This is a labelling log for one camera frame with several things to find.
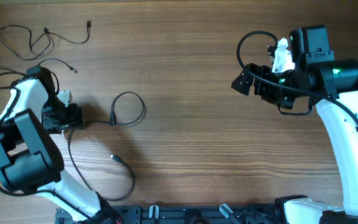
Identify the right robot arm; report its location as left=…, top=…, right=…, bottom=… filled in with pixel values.
left=231, top=25, right=358, bottom=223

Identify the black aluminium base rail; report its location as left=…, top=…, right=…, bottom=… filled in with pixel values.
left=55, top=203, right=319, bottom=224

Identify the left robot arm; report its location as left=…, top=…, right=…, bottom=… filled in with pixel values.
left=0, top=65, right=122, bottom=223

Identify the black USB cable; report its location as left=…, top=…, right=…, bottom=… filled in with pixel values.
left=67, top=91, right=147, bottom=202
left=0, top=20, right=92, bottom=62
left=0, top=57, right=79, bottom=120

